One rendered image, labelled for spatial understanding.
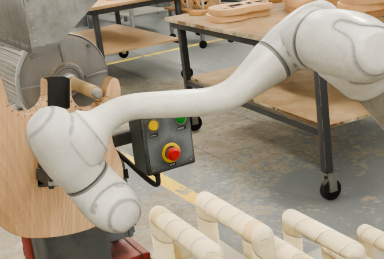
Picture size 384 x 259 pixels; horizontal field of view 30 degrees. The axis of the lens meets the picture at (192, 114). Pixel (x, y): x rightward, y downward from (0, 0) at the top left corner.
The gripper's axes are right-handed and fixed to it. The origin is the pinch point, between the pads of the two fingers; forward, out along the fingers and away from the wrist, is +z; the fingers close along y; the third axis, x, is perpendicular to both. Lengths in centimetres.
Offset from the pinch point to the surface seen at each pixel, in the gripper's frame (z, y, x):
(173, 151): 14.1, 39.1, -2.7
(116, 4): 475, 214, 23
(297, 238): -71, 19, 3
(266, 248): -88, 1, 10
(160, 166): 16.8, 36.6, -7.6
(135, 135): 22.2, 30.8, 0.8
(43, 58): 18.1, 2.1, 24.5
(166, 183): 230, 147, -81
